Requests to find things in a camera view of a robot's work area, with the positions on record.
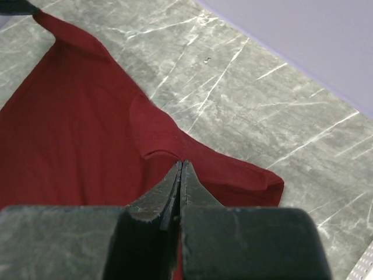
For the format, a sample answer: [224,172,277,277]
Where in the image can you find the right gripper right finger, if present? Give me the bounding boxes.
[180,161,332,279]

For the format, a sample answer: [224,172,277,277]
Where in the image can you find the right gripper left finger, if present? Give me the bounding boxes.
[1,163,181,279]

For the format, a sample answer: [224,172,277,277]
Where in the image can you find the dark red polo shirt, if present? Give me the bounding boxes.
[1,10,284,279]

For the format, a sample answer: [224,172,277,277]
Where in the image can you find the white perforated plastic basket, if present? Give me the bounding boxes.
[346,242,373,280]

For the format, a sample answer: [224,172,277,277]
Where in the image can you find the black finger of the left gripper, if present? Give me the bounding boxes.
[0,0,40,15]

